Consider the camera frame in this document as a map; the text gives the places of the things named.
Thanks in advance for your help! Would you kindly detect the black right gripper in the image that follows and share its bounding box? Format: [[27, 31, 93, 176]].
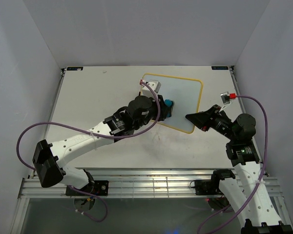
[[185, 104, 237, 141]]

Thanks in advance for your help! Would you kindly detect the blue whiteboard eraser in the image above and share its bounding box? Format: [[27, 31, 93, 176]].
[[164, 99, 174, 118]]

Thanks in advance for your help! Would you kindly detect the yellow framed whiteboard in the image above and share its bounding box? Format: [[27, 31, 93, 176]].
[[142, 73, 203, 134]]

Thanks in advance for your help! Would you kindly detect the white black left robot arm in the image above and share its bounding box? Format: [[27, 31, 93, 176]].
[[33, 95, 174, 195]]

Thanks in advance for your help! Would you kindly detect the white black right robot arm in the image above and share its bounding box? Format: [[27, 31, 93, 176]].
[[186, 105, 293, 234]]

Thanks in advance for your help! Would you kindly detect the blue right table label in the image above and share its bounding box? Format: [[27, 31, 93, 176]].
[[211, 66, 229, 70]]

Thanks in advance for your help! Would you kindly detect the blue table label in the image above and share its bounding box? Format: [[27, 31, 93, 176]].
[[211, 66, 229, 70], [66, 67, 83, 71]]

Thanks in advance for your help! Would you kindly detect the blue left table label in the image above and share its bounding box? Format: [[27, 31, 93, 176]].
[[66, 67, 83, 71]]

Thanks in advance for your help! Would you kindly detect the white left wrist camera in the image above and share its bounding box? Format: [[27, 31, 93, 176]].
[[139, 79, 161, 98]]

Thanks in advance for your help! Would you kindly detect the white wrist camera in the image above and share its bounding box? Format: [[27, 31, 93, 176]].
[[220, 92, 236, 108], [139, 79, 161, 98]]

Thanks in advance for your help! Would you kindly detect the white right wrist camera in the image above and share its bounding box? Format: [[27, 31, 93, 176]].
[[220, 92, 236, 108]]

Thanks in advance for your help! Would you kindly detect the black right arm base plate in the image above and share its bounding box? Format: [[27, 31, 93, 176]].
[[189, 179, 222, 195]]

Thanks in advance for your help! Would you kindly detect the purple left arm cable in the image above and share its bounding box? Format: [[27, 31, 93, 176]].
[[16, 81, 162, 222]]

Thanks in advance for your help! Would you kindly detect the aluminium frame rail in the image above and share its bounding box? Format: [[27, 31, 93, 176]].
[[18, 168, 283, 199]]

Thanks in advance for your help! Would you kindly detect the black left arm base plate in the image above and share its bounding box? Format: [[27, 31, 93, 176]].
[[65, 180, 109, 196]]

